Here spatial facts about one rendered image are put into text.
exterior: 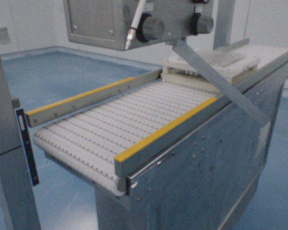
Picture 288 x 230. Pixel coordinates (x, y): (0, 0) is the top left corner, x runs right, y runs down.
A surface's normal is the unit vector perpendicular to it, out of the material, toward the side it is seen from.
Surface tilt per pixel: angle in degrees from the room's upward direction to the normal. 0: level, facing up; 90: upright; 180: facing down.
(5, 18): 90
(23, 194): 90
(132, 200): 90
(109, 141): 0
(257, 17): 90
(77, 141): 0
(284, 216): 0
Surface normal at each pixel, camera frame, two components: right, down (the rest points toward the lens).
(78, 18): -0.63, 0.33
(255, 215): 0.00, -0.91
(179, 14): 0.77, 0.26
